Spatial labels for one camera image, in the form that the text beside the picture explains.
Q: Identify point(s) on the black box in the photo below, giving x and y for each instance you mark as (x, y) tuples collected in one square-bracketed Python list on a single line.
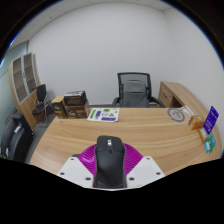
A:
[(75, 98)]

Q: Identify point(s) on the black computer mouse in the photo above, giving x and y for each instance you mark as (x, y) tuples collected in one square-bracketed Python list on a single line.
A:
[(110, 163)]

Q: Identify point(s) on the small tan box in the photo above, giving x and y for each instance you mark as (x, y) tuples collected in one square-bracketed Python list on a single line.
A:
[(202, 135)]

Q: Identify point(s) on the small blue box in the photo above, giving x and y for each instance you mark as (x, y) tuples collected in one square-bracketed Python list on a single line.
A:
[(207, 146)]

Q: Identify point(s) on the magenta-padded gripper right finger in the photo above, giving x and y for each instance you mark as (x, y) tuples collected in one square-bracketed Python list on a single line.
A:
[(146, 171)]

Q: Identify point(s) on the black mesh office chair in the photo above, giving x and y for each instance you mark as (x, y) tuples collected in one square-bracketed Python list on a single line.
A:
[(151, 100)]

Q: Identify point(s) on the wooden shelf unit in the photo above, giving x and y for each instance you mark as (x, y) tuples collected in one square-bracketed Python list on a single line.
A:
[(23, 86)]

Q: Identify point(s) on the white green printed leaflet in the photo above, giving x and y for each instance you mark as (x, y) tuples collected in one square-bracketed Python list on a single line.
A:
[(103, 114)]

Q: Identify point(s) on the round grey disc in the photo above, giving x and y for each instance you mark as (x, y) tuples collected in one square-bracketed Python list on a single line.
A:
[(176, 114)]

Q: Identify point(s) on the purple upright card pack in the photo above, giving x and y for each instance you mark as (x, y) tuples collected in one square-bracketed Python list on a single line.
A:
[(211, 120)]

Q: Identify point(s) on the wooden side desk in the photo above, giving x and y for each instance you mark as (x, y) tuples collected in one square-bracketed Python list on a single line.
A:
[(180, 95)]

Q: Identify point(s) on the large brown cardboard box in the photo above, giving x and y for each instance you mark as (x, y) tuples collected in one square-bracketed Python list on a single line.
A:
[(78, 111)]

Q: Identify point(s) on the large black office chair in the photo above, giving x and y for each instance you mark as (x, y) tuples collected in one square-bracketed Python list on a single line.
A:
[(16, 138)]

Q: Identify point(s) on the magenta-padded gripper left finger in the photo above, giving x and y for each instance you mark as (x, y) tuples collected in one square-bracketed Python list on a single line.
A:
[(75, 171)]

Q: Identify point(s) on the orange cardboard box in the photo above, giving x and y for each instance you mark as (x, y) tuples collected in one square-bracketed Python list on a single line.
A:
[(196, 122)]

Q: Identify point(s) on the small brown cardboard box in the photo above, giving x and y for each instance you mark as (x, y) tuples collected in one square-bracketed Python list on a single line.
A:
[(58, 107)]

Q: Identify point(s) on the green flat box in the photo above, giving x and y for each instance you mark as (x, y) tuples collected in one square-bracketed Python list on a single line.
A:
[(212, 142)]

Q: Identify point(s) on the grey backpack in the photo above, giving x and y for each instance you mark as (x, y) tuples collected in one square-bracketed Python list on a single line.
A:
[(135, 93)]

